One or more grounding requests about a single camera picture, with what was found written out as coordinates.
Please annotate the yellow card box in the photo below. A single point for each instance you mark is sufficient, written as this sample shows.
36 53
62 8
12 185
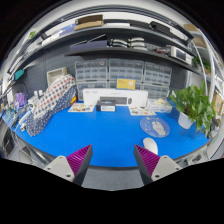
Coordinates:
127 84

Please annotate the patterned fabric cover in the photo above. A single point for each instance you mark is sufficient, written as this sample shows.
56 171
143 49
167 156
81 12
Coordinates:
58 96

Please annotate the white computer mouse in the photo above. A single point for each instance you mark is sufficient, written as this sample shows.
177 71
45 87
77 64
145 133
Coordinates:
150 145

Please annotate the white device on shelf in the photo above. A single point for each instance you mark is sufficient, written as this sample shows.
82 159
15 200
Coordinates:
180 55

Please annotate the grey drawer organiser left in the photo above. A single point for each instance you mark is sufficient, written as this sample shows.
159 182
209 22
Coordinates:
91 74

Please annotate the white keyboard box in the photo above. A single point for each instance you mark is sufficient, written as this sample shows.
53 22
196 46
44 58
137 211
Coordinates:
121 97

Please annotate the cardboard box on shelf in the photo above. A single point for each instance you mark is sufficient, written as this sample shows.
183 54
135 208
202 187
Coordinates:
88 22

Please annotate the illustrated card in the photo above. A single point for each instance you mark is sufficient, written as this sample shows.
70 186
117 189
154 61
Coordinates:
140 111
81 107

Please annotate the grey drawer organiser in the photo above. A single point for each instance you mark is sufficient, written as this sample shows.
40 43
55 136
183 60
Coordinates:
124 68
156 80
91 74

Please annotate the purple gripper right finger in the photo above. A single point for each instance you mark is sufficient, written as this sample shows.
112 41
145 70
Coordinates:
153 167

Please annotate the purple object at left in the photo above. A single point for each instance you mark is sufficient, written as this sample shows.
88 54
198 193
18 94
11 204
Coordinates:
20 100

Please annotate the illustrated card right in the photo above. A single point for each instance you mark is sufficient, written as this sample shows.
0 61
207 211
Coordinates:
140 111

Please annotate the lower dark wall shelf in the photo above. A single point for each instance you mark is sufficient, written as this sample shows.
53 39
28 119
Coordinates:
137 54

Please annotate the illustrated card left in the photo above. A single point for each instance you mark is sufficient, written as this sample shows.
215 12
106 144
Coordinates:
81 107

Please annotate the upper dark wall shelf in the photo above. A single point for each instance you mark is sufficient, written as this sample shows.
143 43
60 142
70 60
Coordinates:
112 32

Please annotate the grey drawer organiser right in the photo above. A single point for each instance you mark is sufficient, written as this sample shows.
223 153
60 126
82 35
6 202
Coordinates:
156 80

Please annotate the clear plastic container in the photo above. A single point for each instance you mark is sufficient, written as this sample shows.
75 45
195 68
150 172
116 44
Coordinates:
159 105

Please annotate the white framed box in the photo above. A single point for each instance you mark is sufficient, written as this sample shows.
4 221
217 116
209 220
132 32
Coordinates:
54 74

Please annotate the grey drawer organiser middle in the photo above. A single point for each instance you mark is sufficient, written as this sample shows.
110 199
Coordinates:
124 68

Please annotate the dark wall shelf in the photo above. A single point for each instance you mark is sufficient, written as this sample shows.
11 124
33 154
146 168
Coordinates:
137 54
112 32

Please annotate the green potted plant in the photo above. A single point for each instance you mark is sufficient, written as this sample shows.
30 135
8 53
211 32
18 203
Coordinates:
194 106

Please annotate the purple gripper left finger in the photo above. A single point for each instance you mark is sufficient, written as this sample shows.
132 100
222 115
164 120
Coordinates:
73 167

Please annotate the small black box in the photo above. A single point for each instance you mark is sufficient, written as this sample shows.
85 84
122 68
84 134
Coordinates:
106 106

